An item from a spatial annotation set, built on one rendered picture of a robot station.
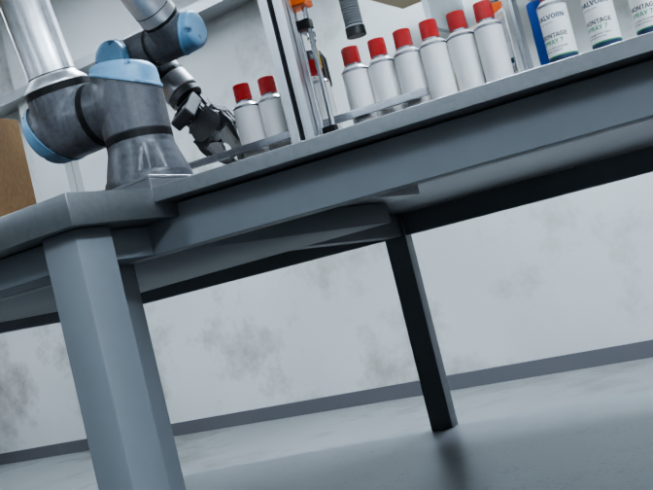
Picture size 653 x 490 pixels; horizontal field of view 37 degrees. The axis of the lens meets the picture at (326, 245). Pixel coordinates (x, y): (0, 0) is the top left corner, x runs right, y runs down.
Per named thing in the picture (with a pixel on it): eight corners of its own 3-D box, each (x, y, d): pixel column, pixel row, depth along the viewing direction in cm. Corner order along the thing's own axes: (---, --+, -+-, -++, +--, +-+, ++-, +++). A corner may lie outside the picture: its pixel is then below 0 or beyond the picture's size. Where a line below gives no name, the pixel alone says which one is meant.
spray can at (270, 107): (301, 177, 191) (277, 78, 192) (303, 173, 186) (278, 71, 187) (276, 183, 190) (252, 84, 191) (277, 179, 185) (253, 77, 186)
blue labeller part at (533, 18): (567, 88, 174) (544, 1, 175) (565, 87, 171) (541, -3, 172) (549, 93, 175) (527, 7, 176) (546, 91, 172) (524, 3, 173)
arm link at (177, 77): (173, 64, 194) (148, 94, 196) (187, 80, 193) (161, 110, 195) (191, 69, 201) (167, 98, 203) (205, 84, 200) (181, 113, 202)
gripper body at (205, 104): (244, 124, 198) (207, 84, 201) (224, 121, 190) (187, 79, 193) (221, 151, 200) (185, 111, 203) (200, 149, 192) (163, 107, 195)
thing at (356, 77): (392, 149, 182) (365, 45, 183) (383, 148, 177) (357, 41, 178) (366, 157, 184) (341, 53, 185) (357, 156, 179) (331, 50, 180)
